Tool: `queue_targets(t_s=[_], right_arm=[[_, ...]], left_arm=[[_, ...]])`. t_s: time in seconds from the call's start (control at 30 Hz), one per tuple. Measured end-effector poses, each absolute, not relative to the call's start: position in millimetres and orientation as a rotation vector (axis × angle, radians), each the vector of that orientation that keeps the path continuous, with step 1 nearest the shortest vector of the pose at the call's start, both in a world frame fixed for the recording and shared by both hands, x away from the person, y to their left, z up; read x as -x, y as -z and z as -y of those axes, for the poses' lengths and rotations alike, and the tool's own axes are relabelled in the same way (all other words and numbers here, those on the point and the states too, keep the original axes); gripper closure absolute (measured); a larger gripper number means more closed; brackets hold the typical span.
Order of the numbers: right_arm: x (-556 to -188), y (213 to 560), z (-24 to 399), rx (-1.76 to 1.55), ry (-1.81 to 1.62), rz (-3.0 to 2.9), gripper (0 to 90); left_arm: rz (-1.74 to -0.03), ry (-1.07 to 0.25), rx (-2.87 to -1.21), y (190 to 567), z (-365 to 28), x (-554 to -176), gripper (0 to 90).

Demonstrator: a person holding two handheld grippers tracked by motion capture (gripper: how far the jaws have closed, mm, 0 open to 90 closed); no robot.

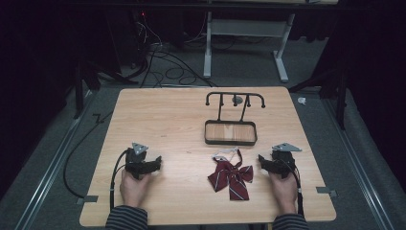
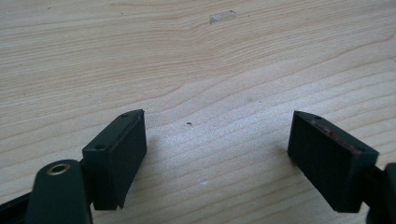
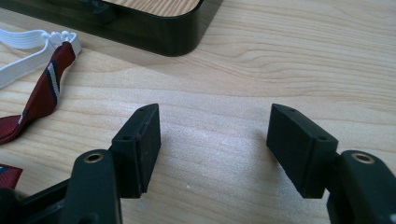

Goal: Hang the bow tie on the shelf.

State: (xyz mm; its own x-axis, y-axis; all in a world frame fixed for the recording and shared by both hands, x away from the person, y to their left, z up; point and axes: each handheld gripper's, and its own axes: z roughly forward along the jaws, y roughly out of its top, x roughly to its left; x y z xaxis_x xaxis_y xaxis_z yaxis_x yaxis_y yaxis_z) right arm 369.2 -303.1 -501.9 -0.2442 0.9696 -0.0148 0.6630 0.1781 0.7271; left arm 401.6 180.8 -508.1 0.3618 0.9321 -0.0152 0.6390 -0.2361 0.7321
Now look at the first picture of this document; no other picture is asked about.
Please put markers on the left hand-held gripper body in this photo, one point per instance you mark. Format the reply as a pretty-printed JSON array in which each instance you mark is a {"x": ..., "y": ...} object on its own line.
[{"x": 132, "y": 159}]

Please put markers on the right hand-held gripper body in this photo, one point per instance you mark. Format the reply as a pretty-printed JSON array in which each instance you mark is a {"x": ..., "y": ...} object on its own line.
[{"x": 285, "y": 161}]

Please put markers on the dark red striped bow tie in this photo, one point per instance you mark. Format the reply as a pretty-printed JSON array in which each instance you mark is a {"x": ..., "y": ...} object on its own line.
[{"x": 231, "y": 175}]

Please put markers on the black rack with wooden tray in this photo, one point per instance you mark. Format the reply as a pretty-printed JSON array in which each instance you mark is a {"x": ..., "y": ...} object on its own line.
[{"x": 230, "y": 132}]

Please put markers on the person's left hand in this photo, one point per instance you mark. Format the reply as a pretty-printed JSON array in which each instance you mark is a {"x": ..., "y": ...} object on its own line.
[{"x": 132, "y": 190}]

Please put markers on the person's right hand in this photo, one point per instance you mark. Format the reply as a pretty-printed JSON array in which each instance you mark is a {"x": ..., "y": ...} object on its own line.
[{"x": 285, "y": 193}]

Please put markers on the grey tape piece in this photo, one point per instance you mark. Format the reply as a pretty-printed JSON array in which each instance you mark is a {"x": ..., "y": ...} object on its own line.
[
  {"x": 86, "y": 199},
  {"x": 326, "y": 191}
]

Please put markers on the crumpled white paper scrap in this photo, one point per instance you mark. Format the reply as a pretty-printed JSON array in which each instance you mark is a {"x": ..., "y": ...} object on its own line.
[{"x": 301, "y": 100}]

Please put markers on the small grey round object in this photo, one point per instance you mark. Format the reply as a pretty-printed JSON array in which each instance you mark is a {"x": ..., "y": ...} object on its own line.
[{"x": 236, "y": 100}]

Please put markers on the black metal stand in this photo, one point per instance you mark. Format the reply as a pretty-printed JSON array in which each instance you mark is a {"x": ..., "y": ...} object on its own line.
[
  {"x": 341, "y": 96},
  {"x": 79, "y": 89}
]

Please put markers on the metal floor rail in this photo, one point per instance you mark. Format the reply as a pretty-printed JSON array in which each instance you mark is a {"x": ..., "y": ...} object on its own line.
[
  {"x": 51, "y": 172},
  {"x": 360, "y": 172}
]

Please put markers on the white metal desk frame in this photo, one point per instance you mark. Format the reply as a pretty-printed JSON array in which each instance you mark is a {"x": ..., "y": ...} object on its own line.
[{"x": 245, "y": 28}]

